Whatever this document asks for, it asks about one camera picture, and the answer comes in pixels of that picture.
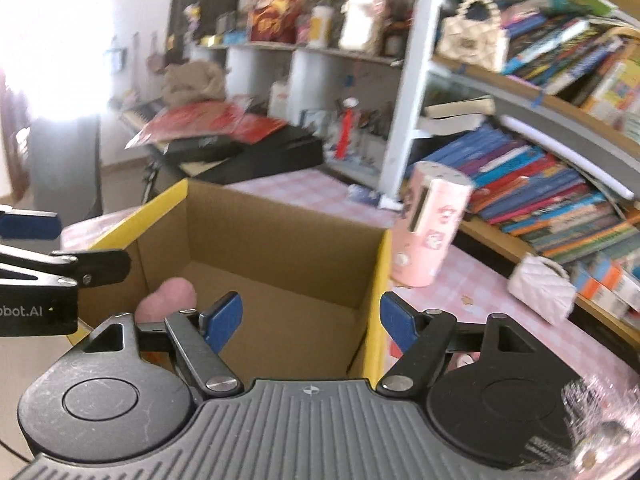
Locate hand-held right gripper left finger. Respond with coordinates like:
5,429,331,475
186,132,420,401
85,291,244,397

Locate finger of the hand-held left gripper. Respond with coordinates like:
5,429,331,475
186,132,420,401
0,206,62,241
0,245,132,289

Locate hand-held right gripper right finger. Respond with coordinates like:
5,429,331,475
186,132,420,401
377,291,538,397

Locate pink plush toy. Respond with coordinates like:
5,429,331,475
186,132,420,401
137,278,197,323

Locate yellow cardboard box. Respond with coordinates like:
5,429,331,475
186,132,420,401
60,177,393,378

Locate grey chair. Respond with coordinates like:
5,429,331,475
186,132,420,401
22,115,103,221

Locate pink cylindrical container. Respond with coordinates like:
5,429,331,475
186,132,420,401
390,161,473,288

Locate small spray bottle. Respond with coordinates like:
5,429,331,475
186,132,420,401
347,183,403,211

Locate small white quilted purse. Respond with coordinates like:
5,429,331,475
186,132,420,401
507,254,577,325

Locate electronic keyboard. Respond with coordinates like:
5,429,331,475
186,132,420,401
120,100,171,136

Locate red paper packets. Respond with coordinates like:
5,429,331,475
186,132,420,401
125,102,288,150

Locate long row of colourful books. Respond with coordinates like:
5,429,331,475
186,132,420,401
422,125,640,266

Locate red tassel ornament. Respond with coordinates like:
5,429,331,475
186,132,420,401
335,97,361,161

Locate brown bundled cloth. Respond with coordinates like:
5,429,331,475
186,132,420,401
162,60,228,106

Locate stacked thick white-paged books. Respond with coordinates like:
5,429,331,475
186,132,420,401
420,96,496,133

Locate white box red label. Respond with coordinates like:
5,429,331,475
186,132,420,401
270,82,292,117

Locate clear plastic wrap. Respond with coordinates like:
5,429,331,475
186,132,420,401
560,375,640,480

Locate white rolled paper tube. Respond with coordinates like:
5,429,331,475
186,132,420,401
500,115,636,198

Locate curved wooden bookshelf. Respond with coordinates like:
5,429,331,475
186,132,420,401
380,0,640,351

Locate white bottle yellow label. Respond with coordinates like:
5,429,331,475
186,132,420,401
307,5,335,47

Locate red gift box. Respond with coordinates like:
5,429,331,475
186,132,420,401
247,0,306,43

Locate white gift bag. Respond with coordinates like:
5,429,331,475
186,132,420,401
340,0,387,54

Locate leaning row of colourful books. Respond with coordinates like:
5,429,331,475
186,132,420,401
500,7,640,131

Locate pink hanging wall bag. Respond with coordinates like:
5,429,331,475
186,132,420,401
145,35,166,74

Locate grey wall shelf unit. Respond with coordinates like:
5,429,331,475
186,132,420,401
192,40,406,191

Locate cream quilted pearl-handle handbag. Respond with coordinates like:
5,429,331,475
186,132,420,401
435,0,510,73

